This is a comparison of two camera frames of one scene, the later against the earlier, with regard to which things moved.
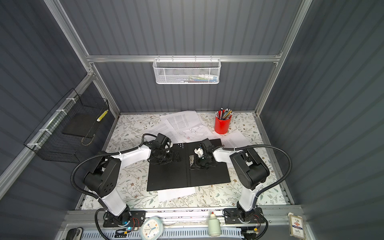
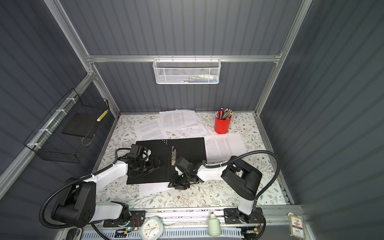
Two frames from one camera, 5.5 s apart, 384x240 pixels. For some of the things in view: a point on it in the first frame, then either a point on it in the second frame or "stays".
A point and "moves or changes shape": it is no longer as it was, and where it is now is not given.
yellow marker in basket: x=102 y=115 stays
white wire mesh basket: x=187 y=71 stays
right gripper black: x=197 y=164 to x=175 y=183
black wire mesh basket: x=66 y=133 stays
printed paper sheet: x=166 y=129 to x=150 y=129
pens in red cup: x=224 y=114 stays
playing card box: x=296 y=226 stays
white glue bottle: x=214 y=226 stays
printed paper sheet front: x=168 y=195 to x=150 y=188
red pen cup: x=222 y=126 stays
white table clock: x=152 y=228 stays
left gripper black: x=171 y=158 to x=152 y=166
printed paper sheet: x=233 y=140 moves or changes shape
